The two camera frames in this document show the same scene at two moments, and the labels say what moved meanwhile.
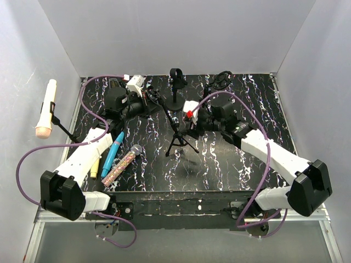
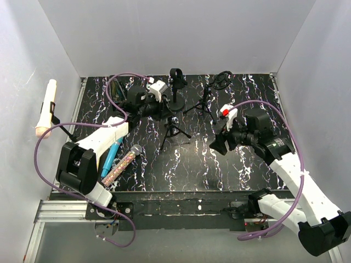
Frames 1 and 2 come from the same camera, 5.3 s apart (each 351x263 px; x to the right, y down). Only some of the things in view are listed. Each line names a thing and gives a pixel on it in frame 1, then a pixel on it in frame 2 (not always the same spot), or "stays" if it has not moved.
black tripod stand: (179, 139) to (171, 130)
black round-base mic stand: (176, 102) stays
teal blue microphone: (112, 153) stays
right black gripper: (192, 132) to (218, 144)
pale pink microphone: (43, 128) stays
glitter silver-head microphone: (120, 166) stays
